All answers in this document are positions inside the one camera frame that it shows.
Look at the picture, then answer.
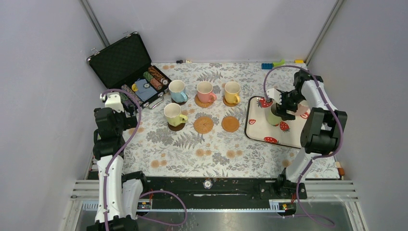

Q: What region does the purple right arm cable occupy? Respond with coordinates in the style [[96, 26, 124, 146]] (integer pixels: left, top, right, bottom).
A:
[[263, 65, 344, 229]]

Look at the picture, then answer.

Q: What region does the floral tablecloth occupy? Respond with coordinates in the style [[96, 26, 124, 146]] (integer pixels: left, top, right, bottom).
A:
[[123, 63, 298, 178]]

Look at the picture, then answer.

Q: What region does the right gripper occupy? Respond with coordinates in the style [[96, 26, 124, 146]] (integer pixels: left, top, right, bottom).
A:
[[274, 90, 305, 122]]

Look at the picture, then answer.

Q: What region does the green toy block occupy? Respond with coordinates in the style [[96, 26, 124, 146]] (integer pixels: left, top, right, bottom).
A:
[[272, 59, 285, 68]]

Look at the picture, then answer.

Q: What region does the pink ceramic mug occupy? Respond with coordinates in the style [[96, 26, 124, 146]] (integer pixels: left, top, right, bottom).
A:
[[293, 100, 309, 116]]

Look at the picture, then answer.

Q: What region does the light wooden coaster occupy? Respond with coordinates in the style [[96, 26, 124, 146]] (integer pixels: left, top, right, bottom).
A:
[[221, 116, 240, 132], [223, 97, 239, 107]]

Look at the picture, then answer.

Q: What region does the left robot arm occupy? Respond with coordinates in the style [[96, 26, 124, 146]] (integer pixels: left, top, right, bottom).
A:
[[86, 92, 149, 231]]

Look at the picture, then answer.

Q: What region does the woven rattan coaster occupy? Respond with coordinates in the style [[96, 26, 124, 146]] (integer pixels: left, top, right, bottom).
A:
[[193, 116, 214, 134], [194, 95, 213, 108]]

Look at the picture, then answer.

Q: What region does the pink handled mug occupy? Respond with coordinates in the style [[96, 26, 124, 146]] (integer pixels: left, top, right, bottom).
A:
[[196, 81, 217, 103]]

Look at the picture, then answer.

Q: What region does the black poker chip case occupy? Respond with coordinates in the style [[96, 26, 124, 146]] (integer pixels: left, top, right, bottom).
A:
[[87, 32, 172, 108]]

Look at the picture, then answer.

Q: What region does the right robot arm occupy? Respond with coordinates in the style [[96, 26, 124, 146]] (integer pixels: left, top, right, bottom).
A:
[[263, 67, 347, 198]]

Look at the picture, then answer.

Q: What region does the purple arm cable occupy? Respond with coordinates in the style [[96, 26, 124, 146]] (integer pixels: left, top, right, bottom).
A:
[[263, 65, 344, 229], [100, 89, 188, 231]]

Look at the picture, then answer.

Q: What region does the yellow handled mug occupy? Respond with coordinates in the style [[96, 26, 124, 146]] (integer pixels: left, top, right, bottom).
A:
[[224, 81, 241, 104]]

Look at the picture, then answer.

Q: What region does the brown object table corner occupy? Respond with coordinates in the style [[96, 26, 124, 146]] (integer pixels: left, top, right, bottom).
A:
[[335, 161, 345, 177]]

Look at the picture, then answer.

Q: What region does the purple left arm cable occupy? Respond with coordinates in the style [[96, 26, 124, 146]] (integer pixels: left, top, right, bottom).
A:
[[100, 89, 188, 231]]

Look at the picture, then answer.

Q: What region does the dark wooden coaster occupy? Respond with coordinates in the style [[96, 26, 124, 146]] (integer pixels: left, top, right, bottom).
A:
[[171, 98, 188, 105], [167, 123, 185, 131]]

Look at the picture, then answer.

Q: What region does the light green ceramic mug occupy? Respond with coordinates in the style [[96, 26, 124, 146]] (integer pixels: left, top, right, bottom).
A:
[[266, 103, 282, 127]]

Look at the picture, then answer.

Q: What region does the blue handled white mug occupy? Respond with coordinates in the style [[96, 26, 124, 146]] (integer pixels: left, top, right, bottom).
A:
[[168, 80, 188, 102]]

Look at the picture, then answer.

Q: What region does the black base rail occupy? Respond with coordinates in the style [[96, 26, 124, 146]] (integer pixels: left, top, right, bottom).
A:
[[100, 171, 307, 210]]

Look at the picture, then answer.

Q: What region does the blue toy brick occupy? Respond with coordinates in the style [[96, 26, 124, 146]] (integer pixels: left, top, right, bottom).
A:
[[261, 63, 274, 70]]

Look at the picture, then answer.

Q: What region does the strawberry print tray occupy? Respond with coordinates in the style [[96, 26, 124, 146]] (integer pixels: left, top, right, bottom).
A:
[[244, 96, 310, 149]]

